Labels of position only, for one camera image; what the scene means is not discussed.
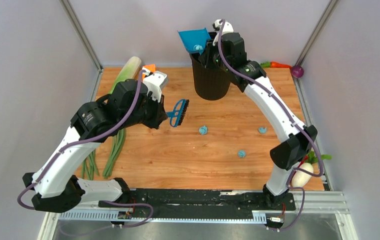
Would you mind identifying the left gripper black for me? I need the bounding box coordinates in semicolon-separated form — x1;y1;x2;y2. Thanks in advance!
120;89;169;130

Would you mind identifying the blue hand brush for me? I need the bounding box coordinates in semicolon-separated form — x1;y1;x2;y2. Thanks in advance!
166;98;189;128

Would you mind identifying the blue dustpan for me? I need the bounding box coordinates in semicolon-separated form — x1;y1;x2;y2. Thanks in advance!
178;28;210;54

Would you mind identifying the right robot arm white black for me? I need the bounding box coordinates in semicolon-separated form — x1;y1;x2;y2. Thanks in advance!
198;32;318;210

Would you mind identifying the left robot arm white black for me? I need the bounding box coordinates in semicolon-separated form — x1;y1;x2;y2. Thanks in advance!
22;74;169;213

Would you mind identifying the blue paper scrap small centre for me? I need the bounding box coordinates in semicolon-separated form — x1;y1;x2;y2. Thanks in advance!
193;44;203;53

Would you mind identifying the black plastic trash bin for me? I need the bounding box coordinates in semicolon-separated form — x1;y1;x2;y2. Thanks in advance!
189;53;232;101

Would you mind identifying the orange carton box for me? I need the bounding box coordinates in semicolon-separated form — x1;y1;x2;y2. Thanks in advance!
142;64;156;79

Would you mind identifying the carrot toy back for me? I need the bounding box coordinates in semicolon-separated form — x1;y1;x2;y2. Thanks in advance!
260;61;292;69

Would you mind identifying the napa cabbage toy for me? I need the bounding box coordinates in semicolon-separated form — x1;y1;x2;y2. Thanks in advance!
109;56;142;94

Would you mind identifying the blue paper scrap upper centre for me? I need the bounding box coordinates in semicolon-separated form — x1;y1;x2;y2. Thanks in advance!
198;125;208;135

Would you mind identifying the purple onion toy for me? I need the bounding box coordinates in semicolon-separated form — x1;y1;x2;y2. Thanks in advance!
290;65;305;78

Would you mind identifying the green long beans bundle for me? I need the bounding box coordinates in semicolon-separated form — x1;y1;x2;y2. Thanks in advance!
81;129;126;180

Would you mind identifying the blue paper scrap far right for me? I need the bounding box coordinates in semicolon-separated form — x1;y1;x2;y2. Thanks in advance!
258;127;267;134

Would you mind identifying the red chili pepper toy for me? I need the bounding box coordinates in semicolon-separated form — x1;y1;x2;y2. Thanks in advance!
298;155;309;167

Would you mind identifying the white radish toy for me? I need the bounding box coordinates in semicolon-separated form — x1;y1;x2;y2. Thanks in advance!
291;151;319;188

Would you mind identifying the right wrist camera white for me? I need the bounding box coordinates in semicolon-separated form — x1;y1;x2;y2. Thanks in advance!
212;19;234;46

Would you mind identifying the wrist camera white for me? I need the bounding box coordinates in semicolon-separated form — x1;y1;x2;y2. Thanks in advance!
212;19;234;46
142;71;169;102

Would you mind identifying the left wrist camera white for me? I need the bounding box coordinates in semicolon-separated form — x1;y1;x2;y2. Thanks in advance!
142;71;169;102

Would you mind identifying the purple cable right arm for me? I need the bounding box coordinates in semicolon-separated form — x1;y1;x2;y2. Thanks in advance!
217;19;325;232

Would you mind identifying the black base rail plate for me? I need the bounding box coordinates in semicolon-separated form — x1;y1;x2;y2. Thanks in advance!
117;188;296;220

